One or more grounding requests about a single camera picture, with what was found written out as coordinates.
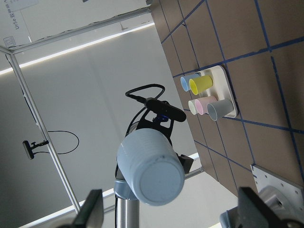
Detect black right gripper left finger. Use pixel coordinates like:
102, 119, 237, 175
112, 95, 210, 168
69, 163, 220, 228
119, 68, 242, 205
72, 189, 104, 228

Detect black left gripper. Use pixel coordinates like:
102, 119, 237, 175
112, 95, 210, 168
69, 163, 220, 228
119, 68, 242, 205
125, 108, 194, 174

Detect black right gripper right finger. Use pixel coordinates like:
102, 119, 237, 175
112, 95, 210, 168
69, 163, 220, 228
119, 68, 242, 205
238, 187, 283, 228

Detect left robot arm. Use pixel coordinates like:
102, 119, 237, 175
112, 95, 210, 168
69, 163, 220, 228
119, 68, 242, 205
114, 106, 193, 228

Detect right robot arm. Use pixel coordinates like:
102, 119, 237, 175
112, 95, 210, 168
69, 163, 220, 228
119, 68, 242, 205
67, 186, 304, 228

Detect cream white plastic cup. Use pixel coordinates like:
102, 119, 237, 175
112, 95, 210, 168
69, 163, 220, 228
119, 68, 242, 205
188, 100, 197, 115

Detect pink plastic cup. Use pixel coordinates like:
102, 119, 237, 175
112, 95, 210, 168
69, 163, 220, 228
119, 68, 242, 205
194, 96, 217, 115

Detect yellow plastic cup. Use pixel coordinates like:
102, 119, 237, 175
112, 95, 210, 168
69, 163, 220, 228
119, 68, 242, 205
189, 75, 213, 95

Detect grey plastic cup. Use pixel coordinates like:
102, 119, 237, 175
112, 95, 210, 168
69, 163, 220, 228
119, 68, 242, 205
207, 99, 234, 121

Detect white plastic tray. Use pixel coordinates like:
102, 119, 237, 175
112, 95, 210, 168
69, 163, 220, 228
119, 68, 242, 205
197, 66, 238, 118

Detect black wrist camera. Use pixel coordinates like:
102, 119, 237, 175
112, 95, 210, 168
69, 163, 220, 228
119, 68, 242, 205
144, 98, 186, 122

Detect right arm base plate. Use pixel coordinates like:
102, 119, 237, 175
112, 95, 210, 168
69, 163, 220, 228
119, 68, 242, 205
251, 165, 304, 213

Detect black mounted side camera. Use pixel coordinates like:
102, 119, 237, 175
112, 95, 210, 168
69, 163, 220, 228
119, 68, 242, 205
22, 140, 49, 160

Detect aluminium frame post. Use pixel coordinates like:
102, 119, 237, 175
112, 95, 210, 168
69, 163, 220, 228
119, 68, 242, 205
0, 46, 80, 214

